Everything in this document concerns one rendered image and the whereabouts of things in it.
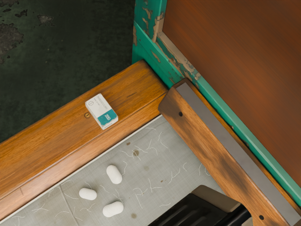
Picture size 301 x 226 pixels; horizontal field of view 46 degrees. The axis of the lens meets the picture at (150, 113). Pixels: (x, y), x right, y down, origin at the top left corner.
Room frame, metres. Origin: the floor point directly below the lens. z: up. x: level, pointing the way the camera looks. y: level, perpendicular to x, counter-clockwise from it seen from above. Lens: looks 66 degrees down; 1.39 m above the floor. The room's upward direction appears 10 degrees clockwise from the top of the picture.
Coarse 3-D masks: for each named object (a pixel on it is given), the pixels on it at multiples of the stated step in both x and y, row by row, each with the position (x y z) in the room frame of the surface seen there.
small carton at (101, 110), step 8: (96, 96) 0.28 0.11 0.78; (88, 104) 0.26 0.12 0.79; (96, 104) 0.27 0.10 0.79; (104, 104) 0.27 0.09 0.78; (96, 112) 0.25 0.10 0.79; (104, 112) 0.25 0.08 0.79; (112, 112) 0.26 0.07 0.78; (96, 120) 0.24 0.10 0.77; (104, 120) 0.24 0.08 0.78; (112, 120) 0.24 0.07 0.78; (104, 128) 0.23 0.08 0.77
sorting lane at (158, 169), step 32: (160, 128) 0.26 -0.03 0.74; (96, 160) 0.17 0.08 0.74; (128, 160) 0.19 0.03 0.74; (160, 160) 0.20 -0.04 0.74; (192, 160) 0.21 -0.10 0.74; (64, 192) 0.11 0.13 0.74; (96, 192) 0.12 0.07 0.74; (128, 192) 0.13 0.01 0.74; (160, 192) 0.14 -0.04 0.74; (0, 224) 0.03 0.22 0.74; (32, 224) 0.04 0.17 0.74; (64, 224) 0.05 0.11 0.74; (96, 224) 0.06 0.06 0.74; (128, 224) 0.07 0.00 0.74
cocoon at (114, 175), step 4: (108, 168) 0.16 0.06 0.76; (112, 168) 0.16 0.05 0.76; (116, 168) 0.16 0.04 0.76; (108, 172) 0.15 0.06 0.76; (112, 172) 0.15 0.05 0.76; (116, 172) 0.15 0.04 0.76; (112, 176) 0.15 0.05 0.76; (116, 176) 0.15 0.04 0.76; (120, 176) 0.15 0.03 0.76; (112, 180) 0.14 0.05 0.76; (116, 180) 0.14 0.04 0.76; (120, 180) 0.14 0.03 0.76
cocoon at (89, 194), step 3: (81, 189) 0.11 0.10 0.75; (84, 189) 0.11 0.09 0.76; (87, 189) 0.12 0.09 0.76; (90, 189) 0.12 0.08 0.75; (81, 192) 0.11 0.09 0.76; (84, 192) 0.11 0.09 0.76; (87, 192) 0.11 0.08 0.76; (90, 192) 0.11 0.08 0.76; (93, 192) 0.11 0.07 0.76; (81, 195) 0.10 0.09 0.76; (84, 195) 0.10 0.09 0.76; (87, 195) 0.11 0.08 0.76; (90, 195) 0.11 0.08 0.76; (93, 195) 0.11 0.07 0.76; (96, 195) 0.11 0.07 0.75; (84, 198) 0.10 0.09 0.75; (87, 198) 0.10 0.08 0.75; (90, 198) 0.10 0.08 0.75; (93, 198) 0.10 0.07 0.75
